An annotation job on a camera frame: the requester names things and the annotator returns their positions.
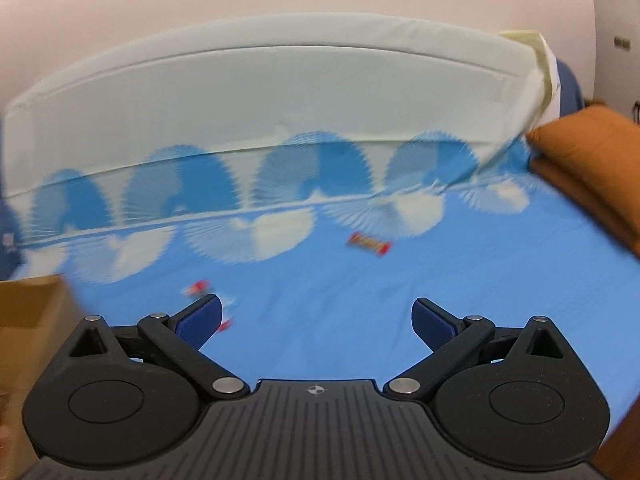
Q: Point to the blue white printed sheet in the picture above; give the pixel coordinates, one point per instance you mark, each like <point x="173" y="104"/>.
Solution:
<point x="320" y="285"/>

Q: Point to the orange cloth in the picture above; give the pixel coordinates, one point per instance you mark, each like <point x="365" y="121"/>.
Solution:
<point x="625" y="450"/>

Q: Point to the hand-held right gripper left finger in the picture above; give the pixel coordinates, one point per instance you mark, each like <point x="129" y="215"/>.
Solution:
<point x="200" y="322"/>

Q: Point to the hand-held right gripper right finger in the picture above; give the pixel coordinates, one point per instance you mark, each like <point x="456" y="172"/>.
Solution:
<point x="432" y="322"/>

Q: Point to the brown cardboard box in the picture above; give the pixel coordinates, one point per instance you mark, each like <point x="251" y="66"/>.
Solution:
<point x="25" y="305"/>

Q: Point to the yellow brown candy bar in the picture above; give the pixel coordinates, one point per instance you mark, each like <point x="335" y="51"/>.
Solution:
<point x="370" y="245"/>

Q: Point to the orange cushion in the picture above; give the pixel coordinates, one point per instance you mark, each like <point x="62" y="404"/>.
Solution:
<point x="595" y="160"/>

